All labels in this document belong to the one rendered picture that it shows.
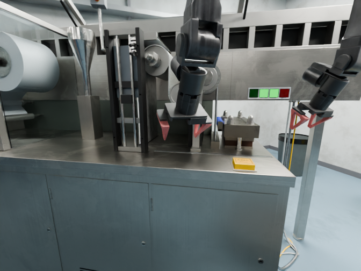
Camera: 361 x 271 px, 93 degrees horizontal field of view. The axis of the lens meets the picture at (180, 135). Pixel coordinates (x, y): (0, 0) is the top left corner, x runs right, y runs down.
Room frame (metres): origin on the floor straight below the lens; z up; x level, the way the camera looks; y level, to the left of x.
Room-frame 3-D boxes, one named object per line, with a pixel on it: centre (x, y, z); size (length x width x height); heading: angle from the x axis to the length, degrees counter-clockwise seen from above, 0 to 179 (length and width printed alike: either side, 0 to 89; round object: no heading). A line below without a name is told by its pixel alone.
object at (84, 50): (1.10, 0.57, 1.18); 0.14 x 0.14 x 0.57
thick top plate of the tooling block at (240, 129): (1.00, -0.32, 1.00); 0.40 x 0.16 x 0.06; 170
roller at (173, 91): (1.02, -0.02, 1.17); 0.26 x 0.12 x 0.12; 170
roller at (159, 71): (1.05, 0.10, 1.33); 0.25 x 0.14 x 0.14; 170
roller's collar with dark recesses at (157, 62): (0.89, 0.13, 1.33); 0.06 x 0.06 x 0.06; 80
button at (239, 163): (0.62, -0.24, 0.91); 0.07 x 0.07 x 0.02; 80
